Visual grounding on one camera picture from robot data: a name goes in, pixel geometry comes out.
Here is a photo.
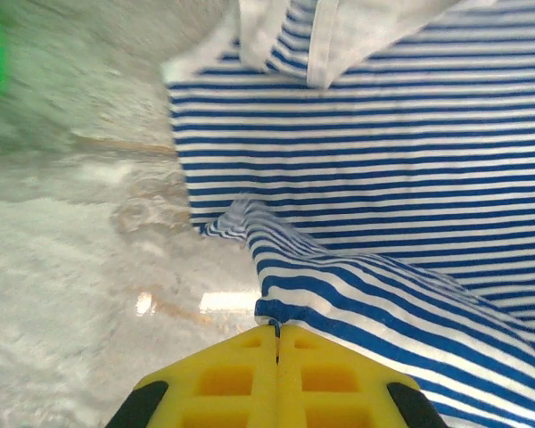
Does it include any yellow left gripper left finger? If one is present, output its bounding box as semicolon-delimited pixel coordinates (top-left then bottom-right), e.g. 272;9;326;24
104;325;278;428

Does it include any blue white striped tank top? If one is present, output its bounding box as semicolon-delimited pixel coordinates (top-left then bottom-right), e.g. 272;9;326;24
160;0;535;428

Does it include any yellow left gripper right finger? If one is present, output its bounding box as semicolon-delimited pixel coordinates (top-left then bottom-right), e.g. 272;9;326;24
276;325;449;428

